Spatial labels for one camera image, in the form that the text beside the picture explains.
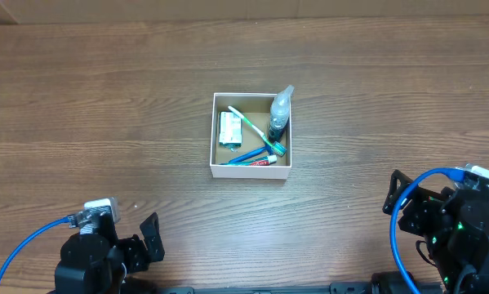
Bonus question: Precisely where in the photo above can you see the green toothbrush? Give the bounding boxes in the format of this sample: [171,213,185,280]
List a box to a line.
[228,106,287,157]

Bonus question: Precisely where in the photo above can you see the green white soap packet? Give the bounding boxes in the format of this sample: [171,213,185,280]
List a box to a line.
[218,111,242,152]

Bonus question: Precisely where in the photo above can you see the teal toothpaste tube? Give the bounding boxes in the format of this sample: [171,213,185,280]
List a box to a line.
[226,154,278,166]

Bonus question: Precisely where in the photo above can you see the blue disposable razor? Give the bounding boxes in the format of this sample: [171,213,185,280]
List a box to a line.
[229,145,273,163]

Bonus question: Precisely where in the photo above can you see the clear pump bottle dark liquid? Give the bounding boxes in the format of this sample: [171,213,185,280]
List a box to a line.
[268,85,295,142]

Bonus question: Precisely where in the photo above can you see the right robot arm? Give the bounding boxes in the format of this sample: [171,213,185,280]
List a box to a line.
[382,164,489,293]

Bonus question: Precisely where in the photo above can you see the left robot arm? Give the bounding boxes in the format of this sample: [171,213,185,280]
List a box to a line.
[54,208,165,294]

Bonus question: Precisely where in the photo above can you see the white cardboard box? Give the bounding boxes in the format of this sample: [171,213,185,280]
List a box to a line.
[209,92,292,180]

